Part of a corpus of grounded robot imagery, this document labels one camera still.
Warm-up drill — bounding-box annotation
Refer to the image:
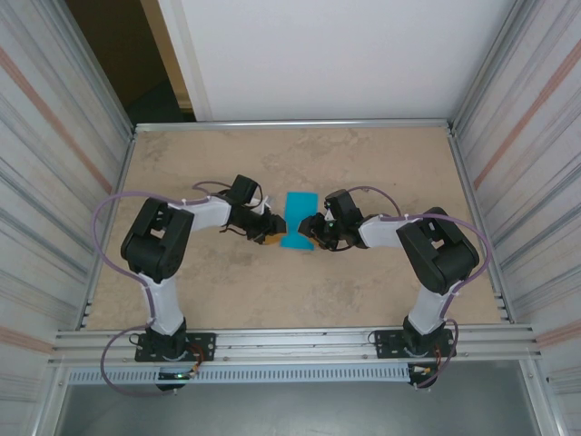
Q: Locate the teal blue cloth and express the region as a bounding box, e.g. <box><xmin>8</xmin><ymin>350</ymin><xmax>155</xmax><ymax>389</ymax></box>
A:
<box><xmin>279</xmin><ymin>191</ymin><xmax>322</xmax><ymax>252</ymax></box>

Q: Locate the small controller circuit board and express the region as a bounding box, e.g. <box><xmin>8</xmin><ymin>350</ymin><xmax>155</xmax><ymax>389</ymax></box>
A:
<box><xmin>409</xmin><ymin>362</ymin><xmax>439</xmax><ymax>379</ymax></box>
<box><xmin>156</xmin><ymin>368</ymin><xmax>199</xmax><ymax>382</ymax></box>

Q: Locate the aluminium table edge rail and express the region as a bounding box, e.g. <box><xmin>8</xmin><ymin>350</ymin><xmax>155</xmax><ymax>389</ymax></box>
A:
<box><xmin>446</xmin><ymin>125</ymin><xmax>517</xmax><ymax>326</ymax></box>
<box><xmin>133</xmin><ymin>118</ymin><xmax>456</xmax><ymax>134</ymax></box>
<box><xmin>80</xmin><ymin>126</ymin><xmax>140</xmax><ymax>331</ymax></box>

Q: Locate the wide aluminium mounting rail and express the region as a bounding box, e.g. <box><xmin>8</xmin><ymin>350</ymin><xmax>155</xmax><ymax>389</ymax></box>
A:
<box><xmin>47</xmin><ymin>322</ymin><xmax>545</xmax><ymax>368</ymax></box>

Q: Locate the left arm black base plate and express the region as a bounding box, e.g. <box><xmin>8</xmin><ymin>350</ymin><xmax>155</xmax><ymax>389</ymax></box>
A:
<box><xmin>134</xmin><ymin>332</ymin><xmax>217</xmax><ymax>363</ymax></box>

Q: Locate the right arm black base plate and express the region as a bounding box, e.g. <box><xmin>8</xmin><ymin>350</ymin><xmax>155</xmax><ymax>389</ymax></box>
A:
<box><xmin>372</xmin><ymin>329</ymin><xmax>455</xmax><ymax>361</ymax></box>

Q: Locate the slotted grey cable duct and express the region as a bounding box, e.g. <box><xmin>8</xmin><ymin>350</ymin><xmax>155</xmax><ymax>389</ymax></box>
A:
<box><xmin>66</xmin><ymin>365</ymin><xmax>412</xmax><ymax>386</ymax></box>

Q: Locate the white door frame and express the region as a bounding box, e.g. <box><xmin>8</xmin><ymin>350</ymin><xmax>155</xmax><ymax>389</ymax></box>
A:
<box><xmin>155</xmin><ymin>0</ymin><xmax>214</xmax><ymax>123</ymax></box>

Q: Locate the aluminium upright frame post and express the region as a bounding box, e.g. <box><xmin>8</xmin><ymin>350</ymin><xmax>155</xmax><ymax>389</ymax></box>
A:
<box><xmin>43</xmin><ymin>0</ymin><xmax>139</xmax><ymax>134</ymax></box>
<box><xmin>34</xmin><ymin>365</ymin><xmax>69</xmax><ymax>436</ymax></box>
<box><xmin>448</xmin><ymin>0</ymin><xmax>541</xmax><ymax>133</ymax></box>
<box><xmin>521</xmin><ymin>361</ymin><xmax>553</xmax><ymax>436</ymax></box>

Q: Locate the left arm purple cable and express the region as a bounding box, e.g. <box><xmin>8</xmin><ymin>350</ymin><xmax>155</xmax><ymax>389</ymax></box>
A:
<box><xmin>92</xmin><ymin>180</ymin><xmax>255</xmax><ymax>397</ymax></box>

